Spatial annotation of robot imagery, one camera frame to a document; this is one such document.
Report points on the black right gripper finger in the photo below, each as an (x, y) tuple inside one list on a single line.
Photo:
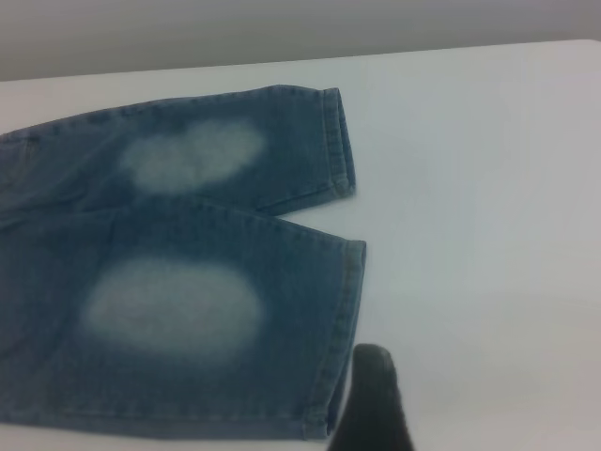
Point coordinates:
[(375, 404)]

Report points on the blue denim jeans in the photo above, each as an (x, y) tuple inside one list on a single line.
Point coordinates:
[(188, 225)]

